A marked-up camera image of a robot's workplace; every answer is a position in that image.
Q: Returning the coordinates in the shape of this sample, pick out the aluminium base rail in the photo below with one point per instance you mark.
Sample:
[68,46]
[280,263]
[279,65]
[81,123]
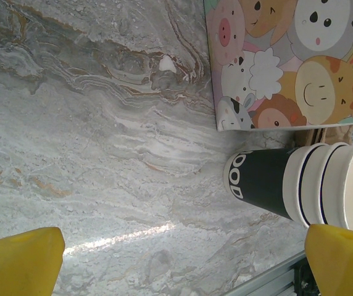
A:
[272,277]

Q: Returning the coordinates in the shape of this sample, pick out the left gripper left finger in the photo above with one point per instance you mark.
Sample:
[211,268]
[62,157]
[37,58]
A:
[16,265]

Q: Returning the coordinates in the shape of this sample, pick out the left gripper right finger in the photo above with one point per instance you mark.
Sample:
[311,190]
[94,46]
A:
[343,265]

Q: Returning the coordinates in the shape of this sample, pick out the cartoon animal paper bag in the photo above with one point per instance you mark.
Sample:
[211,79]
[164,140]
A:
[287,61]

